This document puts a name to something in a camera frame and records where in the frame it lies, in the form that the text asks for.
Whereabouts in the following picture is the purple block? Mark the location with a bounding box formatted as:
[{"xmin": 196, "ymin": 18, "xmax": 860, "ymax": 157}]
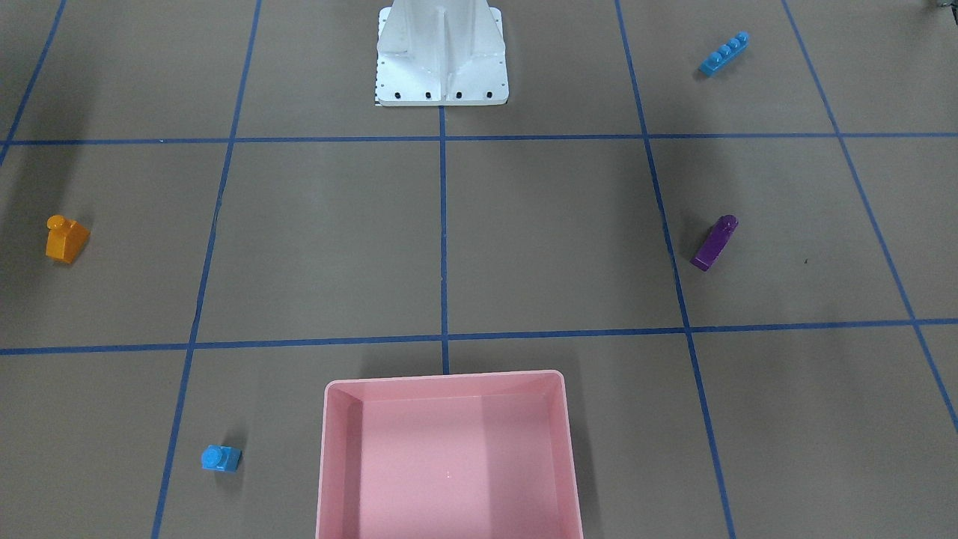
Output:
[{"xmin": 690, "ymin": 214, "xmax": 739, "ymax": 272}]

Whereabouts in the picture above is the orange block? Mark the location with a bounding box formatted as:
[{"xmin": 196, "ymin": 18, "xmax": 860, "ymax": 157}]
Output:
[{"xmin": 45, "ymin": 215, "xmax": 91, "ymax": 265}]

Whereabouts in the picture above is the pink plastic box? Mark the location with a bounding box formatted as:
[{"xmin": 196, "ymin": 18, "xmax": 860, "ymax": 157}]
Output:
[{"xmin": 314, "ymin": 371, "xmax": 584, "ymax": 538}]

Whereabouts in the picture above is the small blue block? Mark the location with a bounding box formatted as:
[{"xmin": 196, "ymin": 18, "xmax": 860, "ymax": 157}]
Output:
[{"xmin": 201, "ymin": 445, "xmax": 242, "ymax": 473}]

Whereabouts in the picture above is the long blue studded block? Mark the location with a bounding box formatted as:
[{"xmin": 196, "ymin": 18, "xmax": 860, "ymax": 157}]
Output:
[{"xmin": 698, "ymin": 31, "xmax": 751, "ymax": 76}]

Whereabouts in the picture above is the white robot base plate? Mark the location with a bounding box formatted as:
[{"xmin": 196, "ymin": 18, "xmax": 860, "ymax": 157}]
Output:
[{"xmin": 374, "ymin": 1, "xmax": 510, "ymax": 107}]

